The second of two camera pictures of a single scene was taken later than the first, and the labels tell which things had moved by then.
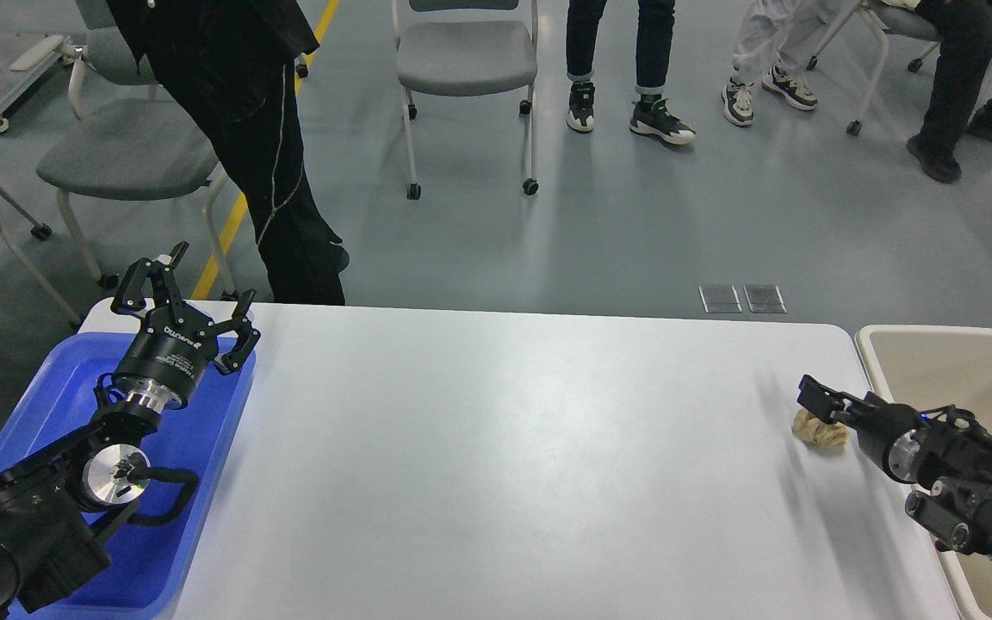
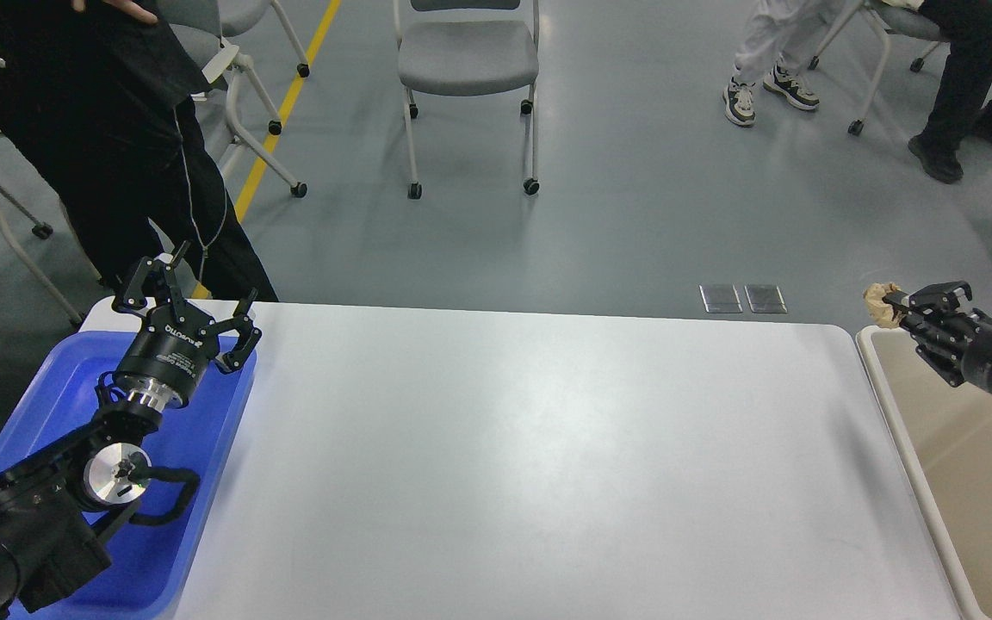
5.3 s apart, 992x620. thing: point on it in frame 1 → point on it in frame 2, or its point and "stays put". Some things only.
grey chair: (471, 52) stays put
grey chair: (130, 139) → (204, 31)
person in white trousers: (773, 39) stays put
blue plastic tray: (152, 567) stays put
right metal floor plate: (765, 298) stays put
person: (234, 64) → (89, 88)
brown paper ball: (816, 433) → (881, 312)
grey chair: (883, 18) stays put
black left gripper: (177, 344) stays put
